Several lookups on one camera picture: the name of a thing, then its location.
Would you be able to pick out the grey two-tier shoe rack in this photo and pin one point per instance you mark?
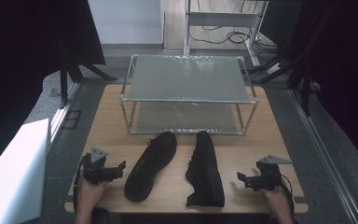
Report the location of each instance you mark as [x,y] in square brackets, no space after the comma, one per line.
[186,79]

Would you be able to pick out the black shoe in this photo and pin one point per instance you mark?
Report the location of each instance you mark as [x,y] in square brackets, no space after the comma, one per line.
[205,171]
[150,165]

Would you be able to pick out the person's right hand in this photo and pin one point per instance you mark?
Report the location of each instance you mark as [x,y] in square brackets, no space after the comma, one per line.
[275,199]

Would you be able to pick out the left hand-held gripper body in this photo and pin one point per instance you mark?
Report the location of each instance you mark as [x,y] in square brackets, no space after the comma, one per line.
[97,174]

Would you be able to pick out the black curtain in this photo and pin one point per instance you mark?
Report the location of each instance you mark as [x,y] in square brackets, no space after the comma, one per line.
[348,77]
[18,62]

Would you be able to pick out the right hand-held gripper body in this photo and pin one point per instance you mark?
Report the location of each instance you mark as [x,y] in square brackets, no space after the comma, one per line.
[268,177]

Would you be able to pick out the white metal desk frame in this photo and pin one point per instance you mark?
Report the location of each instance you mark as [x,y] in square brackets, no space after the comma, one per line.
[220,19]

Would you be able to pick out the aluminium floor rail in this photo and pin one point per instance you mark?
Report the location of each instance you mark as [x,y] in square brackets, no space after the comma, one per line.
[323,155]
[62,109]

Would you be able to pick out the black tripod stand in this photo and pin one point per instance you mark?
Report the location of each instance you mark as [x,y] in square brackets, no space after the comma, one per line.
[64,81]
[304,81]

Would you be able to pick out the person's left hand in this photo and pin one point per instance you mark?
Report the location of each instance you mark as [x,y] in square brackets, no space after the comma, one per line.
[88,194]

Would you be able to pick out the white power strip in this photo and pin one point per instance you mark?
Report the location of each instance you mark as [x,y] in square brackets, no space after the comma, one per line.
[274,68]

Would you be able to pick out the black floor socket cover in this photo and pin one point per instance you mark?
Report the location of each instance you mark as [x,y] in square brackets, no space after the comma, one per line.
[72,119]

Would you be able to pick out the white box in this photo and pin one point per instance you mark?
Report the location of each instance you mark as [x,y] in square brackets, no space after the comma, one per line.
[12,174]

